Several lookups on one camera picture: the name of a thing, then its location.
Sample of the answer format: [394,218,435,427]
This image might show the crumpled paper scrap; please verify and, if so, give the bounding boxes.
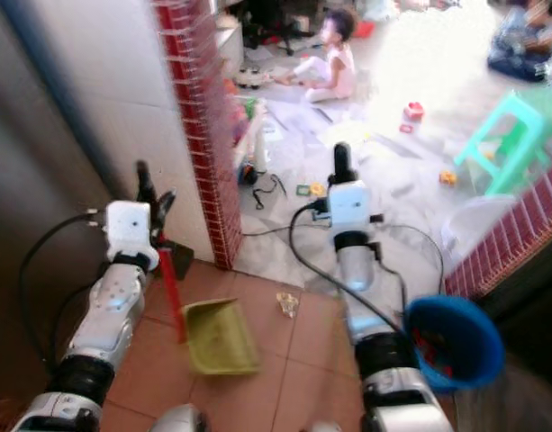
[276,292,301,319]

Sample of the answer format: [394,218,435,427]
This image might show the white plastic bottle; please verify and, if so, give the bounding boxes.
[250,121,269,175]

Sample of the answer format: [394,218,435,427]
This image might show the green plastic stool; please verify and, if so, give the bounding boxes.
[454,89,550,198]

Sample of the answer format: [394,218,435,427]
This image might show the blue plastic basin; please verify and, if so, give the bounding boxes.
[404,294,507,393]

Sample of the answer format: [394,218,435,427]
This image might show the silver robot leg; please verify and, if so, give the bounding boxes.
[148,404,210,432]

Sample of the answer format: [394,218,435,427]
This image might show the green and yellow toy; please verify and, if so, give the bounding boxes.
[294,183,327,198]

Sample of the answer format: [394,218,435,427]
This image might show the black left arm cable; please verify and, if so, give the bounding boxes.
[18,211,111,374]

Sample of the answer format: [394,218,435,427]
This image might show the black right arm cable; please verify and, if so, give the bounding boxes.
[288,202,406,332]

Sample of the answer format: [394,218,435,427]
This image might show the small red toy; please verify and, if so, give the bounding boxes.
[399,101,426,134]

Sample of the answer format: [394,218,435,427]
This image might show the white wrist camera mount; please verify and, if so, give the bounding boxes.
[104,200,157,260]
[328,180,372,235]

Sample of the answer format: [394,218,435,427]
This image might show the sitting person in dark clothes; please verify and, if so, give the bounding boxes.
[486,0,552,84]

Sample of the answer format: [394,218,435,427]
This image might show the black chair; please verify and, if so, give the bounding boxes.
[236,0,315,53]

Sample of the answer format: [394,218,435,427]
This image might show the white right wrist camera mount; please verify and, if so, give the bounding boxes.
[328,180,372,235]

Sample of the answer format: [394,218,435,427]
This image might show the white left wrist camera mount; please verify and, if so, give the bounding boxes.
[104,200,157,260]

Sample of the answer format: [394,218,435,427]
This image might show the green dustpan with red handle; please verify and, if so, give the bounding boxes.
[157,241,264,377]

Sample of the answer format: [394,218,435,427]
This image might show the clear plastic basin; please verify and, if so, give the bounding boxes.
[439,195,530,264]

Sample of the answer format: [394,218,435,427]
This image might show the black cable on floor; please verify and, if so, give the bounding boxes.
[249,174,287,213]

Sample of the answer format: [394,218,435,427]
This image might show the sitting child in pink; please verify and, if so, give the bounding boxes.
[277,6,359,105]

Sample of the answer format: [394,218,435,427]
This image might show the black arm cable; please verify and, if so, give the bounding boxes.
[288,202,406,332]
[18,211,111,374]

